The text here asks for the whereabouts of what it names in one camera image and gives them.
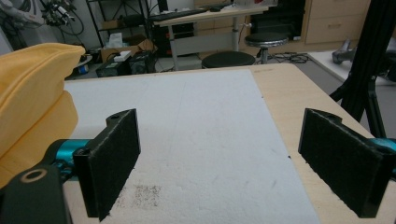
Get black metal shelf rack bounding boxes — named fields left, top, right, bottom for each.
left=86, top=0, right=156, bottom=49

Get grey handheld device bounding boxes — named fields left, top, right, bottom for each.
left=332, top=38, right=358, bottom=65

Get black floor cables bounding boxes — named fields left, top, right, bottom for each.
left=258, top=51, right=312, bottom=64

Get light wooden desk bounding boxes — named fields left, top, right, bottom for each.
left=153, top=5, right=278, bottom=72

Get black equipment box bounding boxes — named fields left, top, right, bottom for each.
left=95, top=50, right=157, bottom=78

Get black round stool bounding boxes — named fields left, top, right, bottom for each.
left=201, top=50, right=257, bottom=70
left=244, top=32, right=290, bottom=65

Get wooden drawer cabinet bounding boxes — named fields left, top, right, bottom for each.
left=303, top=0, right=372, bottom=45

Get cardboard box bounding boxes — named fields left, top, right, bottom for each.
left=100, top=38, right=156, bottom=63

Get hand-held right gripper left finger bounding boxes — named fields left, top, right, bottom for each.
left=46, top=107, right=142, bottom=222

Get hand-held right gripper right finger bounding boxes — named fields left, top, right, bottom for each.
left=297, top=107, right=396, bottom=218

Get black keyboard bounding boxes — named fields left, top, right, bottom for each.
left=148, top=7, right=208, bottom=22

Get white foam mat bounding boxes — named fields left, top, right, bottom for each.
left=64, top=68, right=321, bottom=224

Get black tripod stand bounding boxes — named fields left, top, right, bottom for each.
left=329, top=0, right=396, bottom=139

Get yellow cloth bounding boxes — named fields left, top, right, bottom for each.
left=0, top=42, right=86, bottom=189

